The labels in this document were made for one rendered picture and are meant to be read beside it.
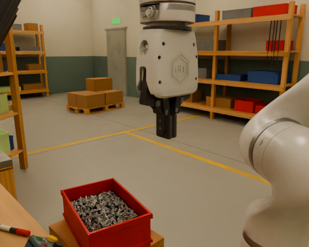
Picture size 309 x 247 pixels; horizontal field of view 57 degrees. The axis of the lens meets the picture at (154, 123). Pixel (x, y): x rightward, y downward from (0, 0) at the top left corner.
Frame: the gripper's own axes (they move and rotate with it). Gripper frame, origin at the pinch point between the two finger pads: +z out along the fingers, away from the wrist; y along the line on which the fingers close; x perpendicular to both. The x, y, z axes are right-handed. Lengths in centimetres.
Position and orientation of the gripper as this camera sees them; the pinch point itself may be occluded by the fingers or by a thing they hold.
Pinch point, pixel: (166, 125)
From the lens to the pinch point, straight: 47.4
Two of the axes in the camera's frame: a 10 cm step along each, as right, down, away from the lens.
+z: 0.0, 9.7, 2.5
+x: -6.9, -1.8, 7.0
